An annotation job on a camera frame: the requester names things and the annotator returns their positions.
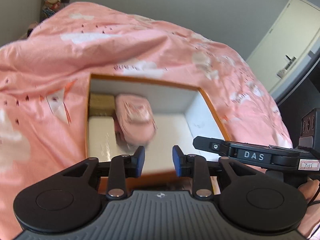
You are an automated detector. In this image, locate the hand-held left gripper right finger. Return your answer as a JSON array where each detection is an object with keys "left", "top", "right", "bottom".
[{"left": 172, "top": 145, "right": 258, "bottom": 200}]

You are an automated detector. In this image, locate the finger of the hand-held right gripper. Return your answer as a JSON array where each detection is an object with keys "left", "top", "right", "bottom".
[{"left": 193, "top": 136, "right": 237, "bottom": 156}]

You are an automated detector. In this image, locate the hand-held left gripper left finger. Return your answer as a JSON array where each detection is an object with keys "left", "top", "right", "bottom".
[{"left": 62, "top": 146, "right": 146, "bottom": 200}]

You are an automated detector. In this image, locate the pink card holder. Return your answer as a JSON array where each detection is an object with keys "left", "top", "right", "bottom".
[{"left": 114, "top": 94, "right": 158, "bottom": 150}]

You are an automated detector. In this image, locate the orange cardboard box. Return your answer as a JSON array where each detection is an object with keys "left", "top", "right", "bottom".
[{"left": 84, "top": 73, "right": 232, "bottom": 195}]

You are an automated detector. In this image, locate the small brown cardboard box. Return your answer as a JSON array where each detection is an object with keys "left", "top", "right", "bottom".
[{"left": 89, "top": 94, "right": 116, "bottom": 117}]

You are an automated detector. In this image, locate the person's right hand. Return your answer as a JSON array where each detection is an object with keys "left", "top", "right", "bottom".
[{"left": 297, "top": 179, "right": 320, "bottom": 207}]

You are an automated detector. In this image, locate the dark cabinet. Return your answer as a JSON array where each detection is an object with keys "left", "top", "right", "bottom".
[{"left": 274, "top": 52, "right": 320, "bottom": 140}]

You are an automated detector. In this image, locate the pink printed blanket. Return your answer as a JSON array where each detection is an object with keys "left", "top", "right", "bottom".
[{"left": 0, "top": 2, "right": 294, "bottom": 233}]

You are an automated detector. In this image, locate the white door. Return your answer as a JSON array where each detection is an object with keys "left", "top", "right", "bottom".
[{"left": 246, "top": 0, "right": 320, "bottom": 95}]

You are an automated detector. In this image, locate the black door handle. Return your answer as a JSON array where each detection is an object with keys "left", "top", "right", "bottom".
[{"left": 284, "top": 55, "right": 297, "bottom": 68}]

